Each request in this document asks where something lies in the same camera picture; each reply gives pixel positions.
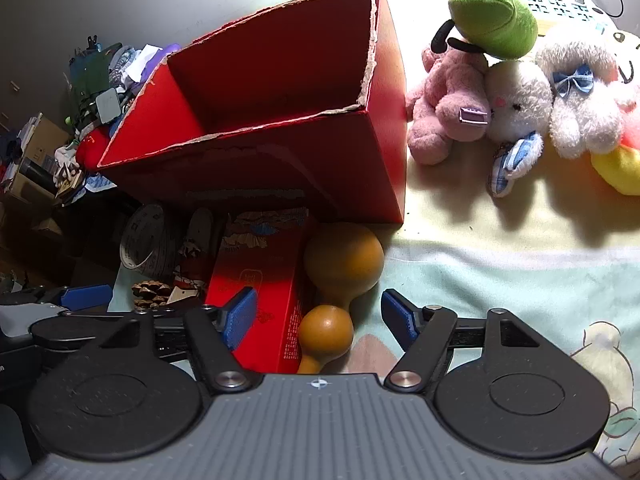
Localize brown cardboard box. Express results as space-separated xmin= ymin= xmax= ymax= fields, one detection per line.
xmin=20 ymin=117 xmax=72 ymax=167

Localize red printed gift box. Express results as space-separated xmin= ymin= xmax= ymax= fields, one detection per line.
xmin=205 ymin=207 xmax=318 ymax=375

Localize white crumpled cloth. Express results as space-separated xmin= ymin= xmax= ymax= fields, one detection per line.
xmin=54 ymin=144 xmax=82 ymax=172

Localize black cylinder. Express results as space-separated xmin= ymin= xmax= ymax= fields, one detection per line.
xmin=20 ymin=160 xmax=57 ymax=192

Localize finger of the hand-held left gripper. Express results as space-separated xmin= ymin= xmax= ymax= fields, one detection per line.
xmin=59 ymin=284 xmax=115 ymax=312

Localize purple tissue pack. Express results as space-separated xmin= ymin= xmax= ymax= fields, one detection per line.
xmin=142 ymin=42 xmax=181 ymax=82

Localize large red cardboard box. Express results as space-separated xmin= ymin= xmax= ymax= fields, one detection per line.
xmin=96 ymin=0 xmax=408 ymax=226

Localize red cloth item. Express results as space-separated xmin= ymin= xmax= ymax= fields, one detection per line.
xmin=75 ymin=127 xmax=112 ymax=171

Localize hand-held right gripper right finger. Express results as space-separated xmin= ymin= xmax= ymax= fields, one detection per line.
xmin=381 ymin=289 xmax=543 ymax=394

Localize green cloth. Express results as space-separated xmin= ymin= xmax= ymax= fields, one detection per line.
xmin=70 ymin=42 xmax=123 ymax=107

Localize cream plush toy with face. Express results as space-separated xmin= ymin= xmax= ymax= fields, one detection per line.
xmin=597 ymin=25 xmax=640 ymax=111

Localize white fluffy plush blue bow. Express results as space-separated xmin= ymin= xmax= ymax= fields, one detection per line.
xmin=535 ymin=25 xmax=626 ymax=160

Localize white bunny plush toy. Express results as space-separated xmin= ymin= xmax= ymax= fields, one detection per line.
xmin=485 ymin=59 xmax=554 ymax=198

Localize printed round bowl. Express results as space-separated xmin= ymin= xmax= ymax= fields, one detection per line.
xmin=119 ymin=203 xmax=188 ymax=282

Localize green plush toy black ears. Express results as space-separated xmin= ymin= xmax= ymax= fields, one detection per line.
xmin=431 ymin=0 xmax=540 ymax=61

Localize brown pine cone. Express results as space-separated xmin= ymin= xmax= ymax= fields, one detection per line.
xmin=131 ymin=280 xmax=174 ymax=309

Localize yellow plush toy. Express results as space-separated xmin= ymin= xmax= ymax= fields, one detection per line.
xmin=590 ymin=144 xmax=640 ymax=196

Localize red and beige ornament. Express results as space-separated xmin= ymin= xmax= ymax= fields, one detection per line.
xmin=172 ymin=207 xmax=216 ymax=306

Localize brown gourd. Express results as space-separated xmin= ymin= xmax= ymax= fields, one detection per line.
xmin=297 ymin=222 xmax=386 ymax=375

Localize small grey box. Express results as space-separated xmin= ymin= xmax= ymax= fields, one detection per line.
xmin=95 ymin=87 xmax=121 ymax=124

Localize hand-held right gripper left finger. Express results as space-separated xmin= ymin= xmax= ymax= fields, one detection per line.
xmin=99 ymin=287 xmax=258 ymax=394

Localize white power strip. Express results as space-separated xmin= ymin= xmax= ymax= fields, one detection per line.
xmin=520 ymin=0 xmax=613 ymax=27

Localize pink plush toy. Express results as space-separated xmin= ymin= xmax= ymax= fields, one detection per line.
xmin=405 ymin=47 xmax=493 ymax=166

